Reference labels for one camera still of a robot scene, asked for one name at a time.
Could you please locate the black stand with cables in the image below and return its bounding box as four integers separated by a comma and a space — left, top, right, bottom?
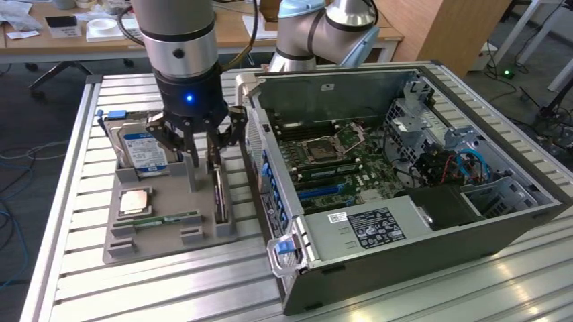
518, 65, 573, 148

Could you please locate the installed green RAM stick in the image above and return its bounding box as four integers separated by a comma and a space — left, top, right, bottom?
297, 163, 361, 180

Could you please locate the grey power supply with label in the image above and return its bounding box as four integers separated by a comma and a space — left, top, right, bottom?
297, 196, 430, 262

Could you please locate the white table frame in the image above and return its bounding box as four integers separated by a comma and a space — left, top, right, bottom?
487, 0, 573, 91

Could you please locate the green motherboard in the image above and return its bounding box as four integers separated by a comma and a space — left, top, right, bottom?
267, 113, 408, 215

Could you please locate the silver metal bracket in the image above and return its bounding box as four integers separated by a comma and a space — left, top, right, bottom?
442, 125, 482, 152

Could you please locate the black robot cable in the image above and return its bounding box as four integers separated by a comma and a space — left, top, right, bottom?
218, 0, 261, 73

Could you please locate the grey plastic bag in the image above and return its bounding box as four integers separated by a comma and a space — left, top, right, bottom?
0, 0, 43, 31

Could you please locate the red disk wire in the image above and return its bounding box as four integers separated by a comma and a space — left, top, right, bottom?
446, 156, 471, 184

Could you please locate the CPU socket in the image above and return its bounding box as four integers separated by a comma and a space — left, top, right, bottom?
301, 137, 345, 165

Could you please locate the black office chair base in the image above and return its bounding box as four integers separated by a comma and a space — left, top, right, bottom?
23, 60, 134, 98

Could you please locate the brown cardboard box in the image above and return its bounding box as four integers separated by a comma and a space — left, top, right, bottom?
259, 0, 283, 23

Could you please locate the black cable bundle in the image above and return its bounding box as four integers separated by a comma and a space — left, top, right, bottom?
415, 149, 452, 187

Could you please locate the white box with black top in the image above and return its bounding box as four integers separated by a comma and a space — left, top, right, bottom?
43, 15, 84, 40

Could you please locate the silver disk bay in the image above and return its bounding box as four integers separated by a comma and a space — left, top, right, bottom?
460, 176, 540, 219

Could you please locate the white floor cable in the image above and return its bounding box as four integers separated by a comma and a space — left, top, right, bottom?
0, 140, 68, 162

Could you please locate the hard disk with blue label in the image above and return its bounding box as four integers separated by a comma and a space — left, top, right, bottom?
109, 120, 180, 177

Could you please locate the wooden desk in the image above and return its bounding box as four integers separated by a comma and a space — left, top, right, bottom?
0, 0, 403, 64

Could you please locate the stack of white papers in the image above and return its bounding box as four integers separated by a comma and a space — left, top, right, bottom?
240, 13, 279, 41

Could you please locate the open dark grey PC case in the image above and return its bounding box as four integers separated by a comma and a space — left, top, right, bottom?
234, 63, 564, 316

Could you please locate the blue expansion slot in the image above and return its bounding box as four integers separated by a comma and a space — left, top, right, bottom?
297, 185, 356, 199

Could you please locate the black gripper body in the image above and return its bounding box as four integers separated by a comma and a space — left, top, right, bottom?
150, 64, 229, 123

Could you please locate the green RAM stick on rack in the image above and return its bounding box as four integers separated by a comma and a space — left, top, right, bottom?
110, 210, 200, 229

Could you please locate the CPU with silver lid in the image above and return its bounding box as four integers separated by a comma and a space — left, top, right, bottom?
117, 189, 150, 215

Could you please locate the small white printed box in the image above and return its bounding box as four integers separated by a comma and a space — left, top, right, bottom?
118, 18, 142, 40

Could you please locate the metal socket cover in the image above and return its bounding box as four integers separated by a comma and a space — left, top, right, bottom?
332, 121, 364, 150

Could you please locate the grey plastic parts rack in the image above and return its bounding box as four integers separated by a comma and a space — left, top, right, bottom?
101, 147, 239, 266

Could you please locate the graphics card with black fan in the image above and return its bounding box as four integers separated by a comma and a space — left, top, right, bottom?
210, 147, 229, 225

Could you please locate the wooden cabinet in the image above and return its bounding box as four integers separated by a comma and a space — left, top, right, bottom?
375, 0, 514, 76

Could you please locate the white paper slip red print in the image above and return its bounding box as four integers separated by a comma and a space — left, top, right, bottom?
3, 30, 41, 40

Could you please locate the silver perforated drive cage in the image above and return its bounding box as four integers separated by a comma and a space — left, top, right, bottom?
387, 75, 448, 162

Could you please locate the blue floor cable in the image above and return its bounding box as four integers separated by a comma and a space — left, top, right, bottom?
0, 160, 34, 289

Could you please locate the blue disk wire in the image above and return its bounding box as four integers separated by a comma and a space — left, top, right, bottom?
455, 147, 492, 184

